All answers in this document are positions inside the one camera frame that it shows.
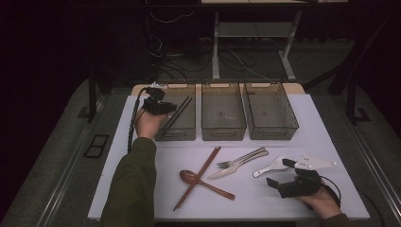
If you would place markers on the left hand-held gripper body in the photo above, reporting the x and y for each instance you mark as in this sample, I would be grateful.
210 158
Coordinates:
154 107

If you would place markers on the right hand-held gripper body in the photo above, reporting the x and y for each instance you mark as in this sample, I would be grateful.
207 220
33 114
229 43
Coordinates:
304 186

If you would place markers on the white ceramic spoon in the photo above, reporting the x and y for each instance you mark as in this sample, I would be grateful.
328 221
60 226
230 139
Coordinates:
272 166

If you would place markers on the grey transparent plastic bin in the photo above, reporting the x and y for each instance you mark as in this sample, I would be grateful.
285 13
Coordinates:
271 110
214 101
183 135

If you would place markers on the metal table knife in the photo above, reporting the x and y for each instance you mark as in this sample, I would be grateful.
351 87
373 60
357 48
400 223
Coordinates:
227 171

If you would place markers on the metal fork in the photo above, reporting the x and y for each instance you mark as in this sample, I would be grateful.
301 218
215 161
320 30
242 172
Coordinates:
225 164

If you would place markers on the brown wooden spoon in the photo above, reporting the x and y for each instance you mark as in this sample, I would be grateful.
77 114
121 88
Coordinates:
187 177

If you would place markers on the brown wooden chopstick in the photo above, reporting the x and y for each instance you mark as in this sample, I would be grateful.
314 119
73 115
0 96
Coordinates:
197 176

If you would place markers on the person's left hand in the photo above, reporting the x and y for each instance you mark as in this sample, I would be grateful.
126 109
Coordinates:
148 126

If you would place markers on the white table mat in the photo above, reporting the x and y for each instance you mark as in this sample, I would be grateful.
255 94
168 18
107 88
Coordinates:
252 208

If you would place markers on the black metal stand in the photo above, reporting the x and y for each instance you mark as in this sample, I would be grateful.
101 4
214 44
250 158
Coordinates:
351 101
92 94

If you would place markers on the white metal frame desk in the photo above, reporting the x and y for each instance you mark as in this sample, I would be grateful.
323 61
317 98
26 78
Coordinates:
216 47

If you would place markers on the metal floor rail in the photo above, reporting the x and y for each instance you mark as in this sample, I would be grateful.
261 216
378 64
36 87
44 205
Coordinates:
63 176
378 170

